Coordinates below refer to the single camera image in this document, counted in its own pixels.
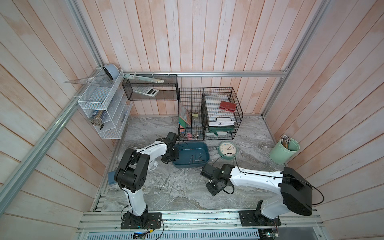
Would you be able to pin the white calculator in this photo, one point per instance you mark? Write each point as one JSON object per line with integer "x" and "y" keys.
{"x": 149, "y": 92}

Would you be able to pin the teal plastic storage box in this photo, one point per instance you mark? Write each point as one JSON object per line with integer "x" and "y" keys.
{"x": 189, "y": 149}

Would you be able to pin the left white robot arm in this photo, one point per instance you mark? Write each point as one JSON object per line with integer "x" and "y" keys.
{"x": 132, "y": 171}

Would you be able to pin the black wire wall basket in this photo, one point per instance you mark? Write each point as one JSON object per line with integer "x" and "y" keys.
{"x": 151, "y": 87}

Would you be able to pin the blue box at wall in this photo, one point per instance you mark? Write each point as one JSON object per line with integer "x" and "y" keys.
{"x": 111, "y": 178}

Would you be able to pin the red wallet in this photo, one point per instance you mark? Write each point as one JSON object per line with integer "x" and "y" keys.
{"x": 227, "y": 106}

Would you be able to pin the green round alarm clock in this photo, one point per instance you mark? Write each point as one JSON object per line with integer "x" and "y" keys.
{"x": 227, "y": 150}

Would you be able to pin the green file tray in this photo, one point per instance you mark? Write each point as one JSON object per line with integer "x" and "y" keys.
{"x": 221, "y": 130}

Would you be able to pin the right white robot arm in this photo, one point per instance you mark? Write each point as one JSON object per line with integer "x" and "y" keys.
{"x": 293, "y": 194}

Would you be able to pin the silver roll on shelf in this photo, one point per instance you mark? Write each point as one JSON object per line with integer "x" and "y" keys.
{"x": 97, "y": 117}

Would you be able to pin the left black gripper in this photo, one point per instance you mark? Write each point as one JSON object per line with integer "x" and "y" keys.
{"x": 176, "y": 156}

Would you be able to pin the black wire desk organizer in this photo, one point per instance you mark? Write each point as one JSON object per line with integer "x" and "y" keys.
{"x": 193, "y": 120}

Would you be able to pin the green pen holder cup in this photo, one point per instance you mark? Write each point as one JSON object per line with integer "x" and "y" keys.
{"x": 284, "y": 149}

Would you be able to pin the long green ruler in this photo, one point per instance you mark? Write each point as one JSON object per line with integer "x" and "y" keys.
{"x": 141, "y": 78}

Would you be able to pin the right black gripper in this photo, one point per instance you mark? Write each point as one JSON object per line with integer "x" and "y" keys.
{"x": 210, "y": 189}

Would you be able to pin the aluminium mounting rail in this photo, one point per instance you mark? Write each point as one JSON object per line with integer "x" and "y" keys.
{"x": 200, "y": 225}

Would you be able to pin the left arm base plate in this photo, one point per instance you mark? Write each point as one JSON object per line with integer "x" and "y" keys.
{"x": 146, "y": 221}

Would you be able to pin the white wire wall shelf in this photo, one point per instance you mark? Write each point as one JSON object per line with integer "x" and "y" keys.
{"x": 112, "y": 100}

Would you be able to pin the clear triangle ruler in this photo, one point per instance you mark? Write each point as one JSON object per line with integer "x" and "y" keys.
{"x": 98, "y": 81}

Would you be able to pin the white twin-bell alarm clock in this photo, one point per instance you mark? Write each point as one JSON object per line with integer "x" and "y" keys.
{"x": 153, "y": 165}

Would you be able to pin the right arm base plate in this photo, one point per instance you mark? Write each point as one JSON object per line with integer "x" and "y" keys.
{"x": 254, "y": 219}

